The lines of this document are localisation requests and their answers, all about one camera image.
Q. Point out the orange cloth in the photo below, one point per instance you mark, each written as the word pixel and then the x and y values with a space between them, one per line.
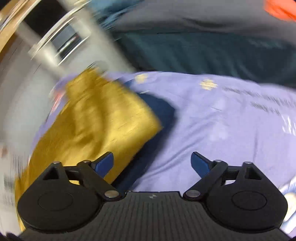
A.
pixel 281 9

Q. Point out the purple floral bed sheet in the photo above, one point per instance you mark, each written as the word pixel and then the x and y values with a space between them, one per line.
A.
pixel 220 117

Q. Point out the grey cloth cover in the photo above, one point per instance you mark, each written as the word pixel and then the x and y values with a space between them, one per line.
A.
pixel 242 17

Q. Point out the gold satin garment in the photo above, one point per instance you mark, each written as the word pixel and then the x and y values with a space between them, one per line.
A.
pixel 99 116

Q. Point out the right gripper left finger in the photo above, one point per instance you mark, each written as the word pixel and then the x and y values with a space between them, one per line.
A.
pixel 92 175

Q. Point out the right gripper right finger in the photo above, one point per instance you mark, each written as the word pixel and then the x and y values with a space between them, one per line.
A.
pixel 211 173

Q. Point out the teal blue drape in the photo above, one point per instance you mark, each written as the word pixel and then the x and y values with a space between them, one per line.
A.
pixel 257 58

